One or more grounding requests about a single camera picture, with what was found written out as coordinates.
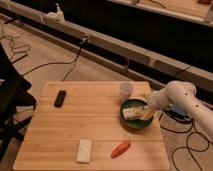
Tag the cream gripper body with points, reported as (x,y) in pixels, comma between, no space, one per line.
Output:
(148,112)

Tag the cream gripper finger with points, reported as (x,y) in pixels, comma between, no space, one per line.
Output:
(140,98)

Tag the orange red pepper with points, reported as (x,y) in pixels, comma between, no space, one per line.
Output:
(120,149)

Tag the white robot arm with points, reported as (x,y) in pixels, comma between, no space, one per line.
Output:
(182,94)

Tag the white sponge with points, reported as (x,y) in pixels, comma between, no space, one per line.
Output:
(84,151)

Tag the dark green plate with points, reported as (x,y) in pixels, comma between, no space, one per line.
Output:
(135,124)

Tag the white food block on plate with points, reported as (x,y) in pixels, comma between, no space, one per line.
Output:
(133,112)

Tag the translucent plastic cup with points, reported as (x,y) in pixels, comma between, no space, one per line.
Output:
(125,91)

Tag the blue electronic box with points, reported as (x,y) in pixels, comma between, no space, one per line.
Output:
(178,112)

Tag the black rectangular remote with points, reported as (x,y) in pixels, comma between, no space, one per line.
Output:
(60,98)

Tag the black chair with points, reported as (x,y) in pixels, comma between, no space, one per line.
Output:
(13,93)

